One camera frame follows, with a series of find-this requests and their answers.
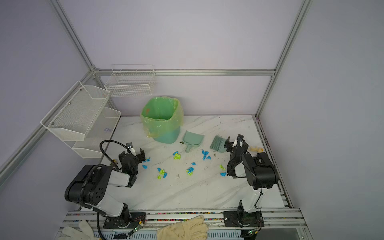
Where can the white work glove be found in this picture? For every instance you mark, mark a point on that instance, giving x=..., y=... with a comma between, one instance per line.
x=85, y=232

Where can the blue scrap far left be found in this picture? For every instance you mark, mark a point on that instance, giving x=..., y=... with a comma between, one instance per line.
x=146, y=162

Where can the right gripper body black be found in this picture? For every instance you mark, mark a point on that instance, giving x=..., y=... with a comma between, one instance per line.
x=236, y=147

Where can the blue paper scrap cluster right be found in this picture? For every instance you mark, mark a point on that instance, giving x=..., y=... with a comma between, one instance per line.
x=206, y=155

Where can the white mesh shelf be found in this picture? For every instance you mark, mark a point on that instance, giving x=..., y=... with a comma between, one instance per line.
x=72, y=118
x=102, y=129

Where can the green trash bin with bag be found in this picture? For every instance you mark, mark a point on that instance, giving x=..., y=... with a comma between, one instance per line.
x=162, y=118

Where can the lower white mesh shelf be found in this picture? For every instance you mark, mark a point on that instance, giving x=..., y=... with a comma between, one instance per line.
x=102, y=129

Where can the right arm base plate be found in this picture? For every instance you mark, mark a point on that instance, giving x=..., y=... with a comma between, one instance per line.
x=243, y=219

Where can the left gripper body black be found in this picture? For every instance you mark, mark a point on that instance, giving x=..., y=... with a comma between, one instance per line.
x=137, y=157

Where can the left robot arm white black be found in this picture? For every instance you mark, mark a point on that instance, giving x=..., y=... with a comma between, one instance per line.
x=89, y=188

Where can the beige small toy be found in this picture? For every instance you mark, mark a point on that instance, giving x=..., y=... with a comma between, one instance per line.
x=256, y=149

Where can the green hand brush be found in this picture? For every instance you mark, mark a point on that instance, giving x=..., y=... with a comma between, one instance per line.
x=218, y=144

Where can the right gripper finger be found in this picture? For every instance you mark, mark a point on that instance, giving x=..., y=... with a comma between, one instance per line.
x=227, y=145
x=239, y=135

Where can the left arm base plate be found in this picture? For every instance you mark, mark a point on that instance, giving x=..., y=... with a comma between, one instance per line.
x=125, y=222

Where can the upper white mesh shelf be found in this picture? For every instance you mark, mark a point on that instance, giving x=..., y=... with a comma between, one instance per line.
x=72, y=118

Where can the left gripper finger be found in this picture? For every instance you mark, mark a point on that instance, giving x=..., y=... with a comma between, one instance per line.
x=142, y=157
x=122, y=156

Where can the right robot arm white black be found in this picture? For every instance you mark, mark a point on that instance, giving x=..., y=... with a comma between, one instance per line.
x=260, y=174

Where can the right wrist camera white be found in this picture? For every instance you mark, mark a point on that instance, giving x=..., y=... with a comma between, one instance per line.
x=240, y=142

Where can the beige work glove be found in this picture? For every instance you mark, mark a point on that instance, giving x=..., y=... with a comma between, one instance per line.
x=192, y=229

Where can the aluminium rail front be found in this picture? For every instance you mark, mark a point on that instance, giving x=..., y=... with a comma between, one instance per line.
x=273, y=218

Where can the green plastic dustpan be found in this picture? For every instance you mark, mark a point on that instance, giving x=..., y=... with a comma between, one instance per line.
x=192, y=140

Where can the green blue scrap centre top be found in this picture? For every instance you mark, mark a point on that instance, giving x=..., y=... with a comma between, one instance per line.
x=176, y=155

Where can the blue green scrap centre bottom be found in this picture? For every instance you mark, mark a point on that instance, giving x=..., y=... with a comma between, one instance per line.
x=190, y=171

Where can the white wire basket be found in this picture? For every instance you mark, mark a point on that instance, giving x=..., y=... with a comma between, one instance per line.
x=132, y=81

